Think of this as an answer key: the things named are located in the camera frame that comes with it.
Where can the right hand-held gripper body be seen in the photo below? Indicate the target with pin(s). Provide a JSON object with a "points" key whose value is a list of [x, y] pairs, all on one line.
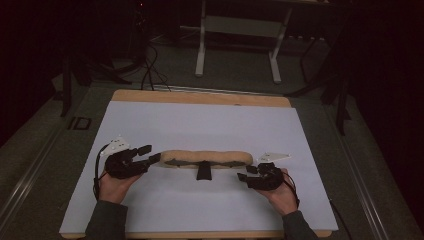
{"points": [[268, 178]]}

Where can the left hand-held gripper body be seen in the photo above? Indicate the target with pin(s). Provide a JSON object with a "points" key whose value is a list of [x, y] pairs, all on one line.
{"points": [[121, 166]]}

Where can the person's left hand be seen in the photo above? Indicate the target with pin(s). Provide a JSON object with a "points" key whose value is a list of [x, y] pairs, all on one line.
{"points": [[115, 190]]}

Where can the person's right hand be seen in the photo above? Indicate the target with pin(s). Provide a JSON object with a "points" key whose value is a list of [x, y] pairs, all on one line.
{"points": [[283, 198]]}

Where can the white table mat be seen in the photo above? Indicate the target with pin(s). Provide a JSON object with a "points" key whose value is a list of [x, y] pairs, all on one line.
{"points": [[200, 126]]}

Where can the silver floor strip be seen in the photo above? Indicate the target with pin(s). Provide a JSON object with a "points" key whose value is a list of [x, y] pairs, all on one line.
{"points": [[216, 90]]}

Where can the black metal stand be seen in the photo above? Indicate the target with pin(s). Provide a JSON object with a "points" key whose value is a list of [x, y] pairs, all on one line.
{"points": [[341, 106]]}

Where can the white metal stand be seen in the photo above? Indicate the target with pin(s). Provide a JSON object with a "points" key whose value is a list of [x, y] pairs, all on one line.
{"points": [[200, 50]]}

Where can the black floor bracket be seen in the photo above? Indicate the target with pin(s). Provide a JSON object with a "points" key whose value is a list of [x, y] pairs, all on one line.
{"points": [[80, 123]]}

